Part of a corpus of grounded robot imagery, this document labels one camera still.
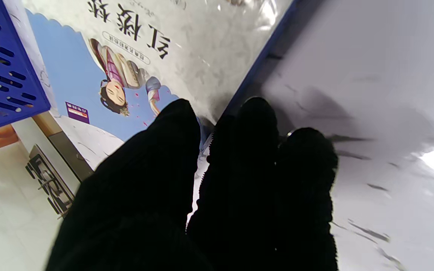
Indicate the blue perforated plastic file rack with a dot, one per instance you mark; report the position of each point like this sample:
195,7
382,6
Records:
2,67

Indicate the blue cover book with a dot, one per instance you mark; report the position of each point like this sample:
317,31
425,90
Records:
156,56

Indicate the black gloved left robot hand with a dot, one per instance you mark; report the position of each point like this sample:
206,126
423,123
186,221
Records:
202,207

